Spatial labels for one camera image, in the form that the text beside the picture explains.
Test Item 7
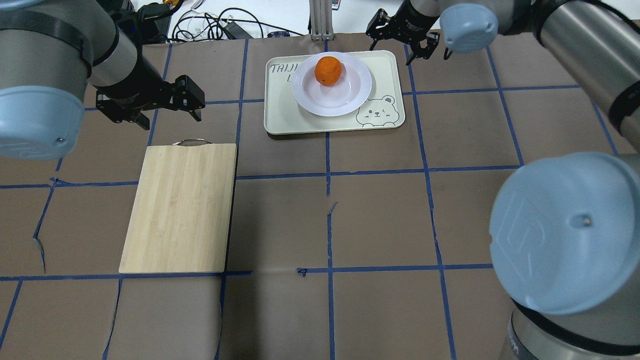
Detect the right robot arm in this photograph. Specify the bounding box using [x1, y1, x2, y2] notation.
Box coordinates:
[365, 0, 639, 360]

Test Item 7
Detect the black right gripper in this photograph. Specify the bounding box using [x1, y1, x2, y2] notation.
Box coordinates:
[365, 2, 441, 66]

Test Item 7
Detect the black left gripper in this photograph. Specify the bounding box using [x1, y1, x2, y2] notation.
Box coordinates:
[94, 60, 206, 131]

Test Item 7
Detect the white ceramic plate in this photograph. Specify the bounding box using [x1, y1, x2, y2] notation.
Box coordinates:
[291, 51, 373, 117]

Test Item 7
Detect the cream bear tray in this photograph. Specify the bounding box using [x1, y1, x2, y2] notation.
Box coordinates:
[263, 50, 406, 135]

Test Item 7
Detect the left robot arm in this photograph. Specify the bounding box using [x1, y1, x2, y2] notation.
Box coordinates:
[0, 0, 206, 161]

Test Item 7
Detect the aluminium frame post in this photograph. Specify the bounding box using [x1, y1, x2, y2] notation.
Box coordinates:
[309, 0, 335, 41]

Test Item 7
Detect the bamboo cutting board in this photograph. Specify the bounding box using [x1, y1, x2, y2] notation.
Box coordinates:
[118, 143, 238, 274]

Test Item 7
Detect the orange fruit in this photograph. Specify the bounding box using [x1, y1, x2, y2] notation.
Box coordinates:
[314, 55, 343, 87]

